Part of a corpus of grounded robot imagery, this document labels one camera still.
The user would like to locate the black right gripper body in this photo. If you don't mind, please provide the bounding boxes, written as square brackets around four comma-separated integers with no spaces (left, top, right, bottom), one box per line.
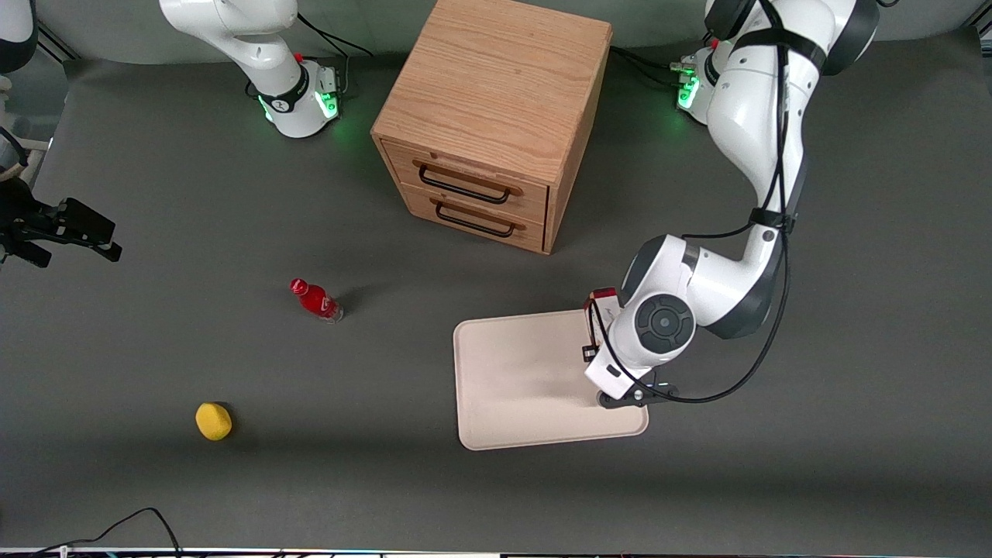
[0,178,60,269]

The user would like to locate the beige plastic tray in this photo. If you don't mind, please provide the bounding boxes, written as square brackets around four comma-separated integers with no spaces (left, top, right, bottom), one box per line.
[452,308,650,452]

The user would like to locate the wooden drawer front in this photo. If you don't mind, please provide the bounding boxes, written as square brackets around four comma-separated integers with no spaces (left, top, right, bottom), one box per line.
[398,184,548,253]
[381,139,550,226]

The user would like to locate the yellow lemon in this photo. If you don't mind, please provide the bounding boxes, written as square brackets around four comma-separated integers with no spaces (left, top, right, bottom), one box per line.
[195,401,233,443]

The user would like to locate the red soda bottle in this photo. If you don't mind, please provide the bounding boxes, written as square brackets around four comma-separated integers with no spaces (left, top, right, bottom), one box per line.
[289,277,344,325]

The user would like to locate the wooden drawer cabinet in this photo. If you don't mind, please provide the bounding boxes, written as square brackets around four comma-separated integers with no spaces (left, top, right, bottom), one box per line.
[370,0,614,256]

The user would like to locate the black drawer handle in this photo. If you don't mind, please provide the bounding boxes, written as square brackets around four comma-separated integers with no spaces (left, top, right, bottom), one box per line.
[412,158,523,206]
[428,195,526,239]

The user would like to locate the black cable at table edge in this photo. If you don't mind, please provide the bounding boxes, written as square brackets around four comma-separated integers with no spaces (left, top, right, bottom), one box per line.
[31,507,184,558]

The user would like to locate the black left base cables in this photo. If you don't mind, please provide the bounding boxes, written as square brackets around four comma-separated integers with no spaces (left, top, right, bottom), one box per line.
[609,45,698,88]

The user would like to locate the black right base cable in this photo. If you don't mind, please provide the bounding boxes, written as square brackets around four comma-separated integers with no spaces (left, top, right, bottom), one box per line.
[297,12,374,98]

